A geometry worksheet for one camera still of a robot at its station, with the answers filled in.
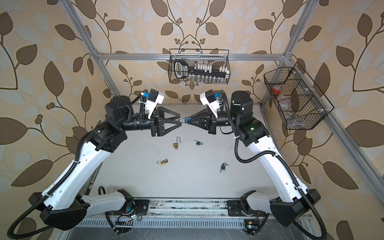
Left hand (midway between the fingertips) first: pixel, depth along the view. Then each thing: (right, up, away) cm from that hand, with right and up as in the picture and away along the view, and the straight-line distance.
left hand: (180, 120), depth 51 cm
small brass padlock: (-15, -26, +38) cm, 48 cm away
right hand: (+3, 0, +3) cm, 4 cm away
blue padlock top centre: (+7, -16, +48) cm, 50 cm away
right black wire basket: (+58, +7, +22) cm, 62 cm away
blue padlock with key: (+21, -28, +38) cm, 52 cm away
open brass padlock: (-8, -17, +47) cm, 51 cm away
